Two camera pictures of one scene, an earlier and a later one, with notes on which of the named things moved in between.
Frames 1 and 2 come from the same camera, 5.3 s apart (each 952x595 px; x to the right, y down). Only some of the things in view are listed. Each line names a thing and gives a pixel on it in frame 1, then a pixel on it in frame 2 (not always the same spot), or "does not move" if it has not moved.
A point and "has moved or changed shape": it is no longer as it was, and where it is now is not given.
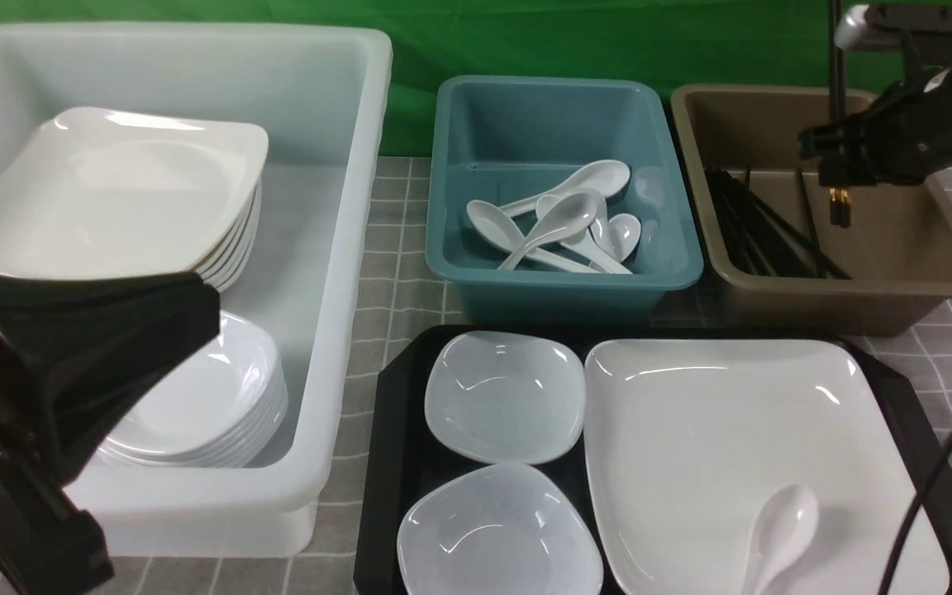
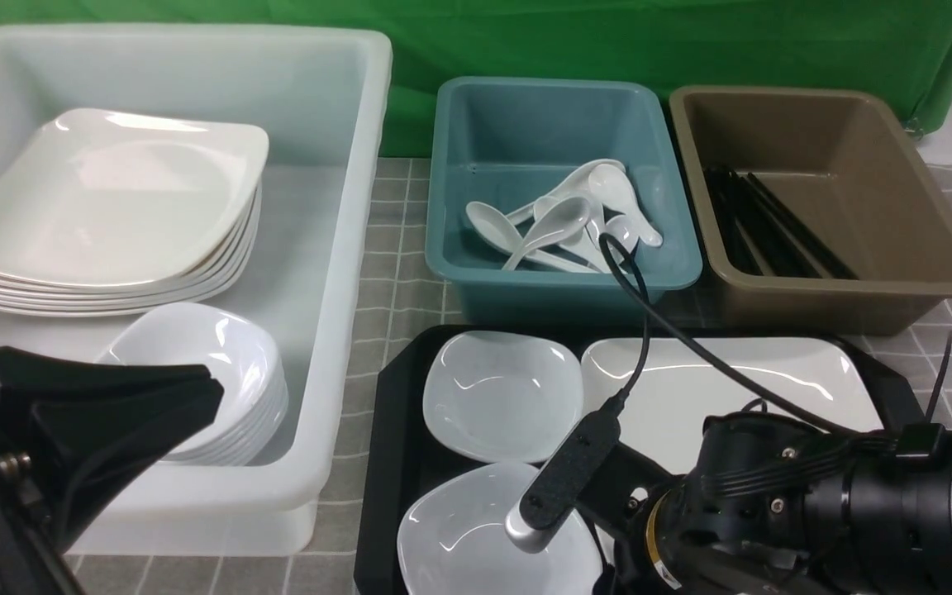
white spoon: [783, 525] has moved or changed shape
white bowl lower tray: [501, 529] does not move
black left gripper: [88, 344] to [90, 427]
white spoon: [566, 217] does not move
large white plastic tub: [321, 95] does not move
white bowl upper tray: [505, 398] does not move
